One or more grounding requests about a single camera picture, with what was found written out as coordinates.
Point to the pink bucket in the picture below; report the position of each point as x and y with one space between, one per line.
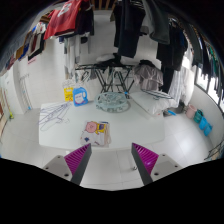
190 111

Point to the cartoon print towel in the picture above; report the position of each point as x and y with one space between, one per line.
95 133

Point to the blue plastic container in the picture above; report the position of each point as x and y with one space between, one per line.
205 126

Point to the large white pillow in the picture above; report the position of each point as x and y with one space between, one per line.
150 101

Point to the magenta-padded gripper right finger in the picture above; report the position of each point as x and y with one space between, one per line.
145 159

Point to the pale blue round peg hanger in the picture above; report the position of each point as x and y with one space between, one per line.
112 101

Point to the teal bucket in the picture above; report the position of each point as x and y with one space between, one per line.
198 116

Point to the blue detergent bottle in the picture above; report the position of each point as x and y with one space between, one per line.
80 97

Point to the red hanging shirt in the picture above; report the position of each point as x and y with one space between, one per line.
63 16

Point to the dark hanging clothes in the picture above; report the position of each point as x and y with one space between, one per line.
130 30

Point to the yellow floor sign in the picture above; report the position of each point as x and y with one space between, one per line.
68 94

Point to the row of colourful hanging clothes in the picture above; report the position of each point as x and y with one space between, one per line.
28 45

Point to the grey garment on rack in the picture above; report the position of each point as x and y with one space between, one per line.
148 76

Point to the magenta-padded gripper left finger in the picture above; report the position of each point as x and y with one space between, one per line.
77 160

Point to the pink wall notice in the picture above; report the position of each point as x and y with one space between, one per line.
32 60

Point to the white peg hanger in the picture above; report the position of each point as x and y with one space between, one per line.
70 83

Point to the black hanging trousers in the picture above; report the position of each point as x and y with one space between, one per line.
170 56

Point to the white hanging clothes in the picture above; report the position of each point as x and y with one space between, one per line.
71 53

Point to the white bedding on rack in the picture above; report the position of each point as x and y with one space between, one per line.
106 57

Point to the black folding drying rack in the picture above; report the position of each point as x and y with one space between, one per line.
106 76

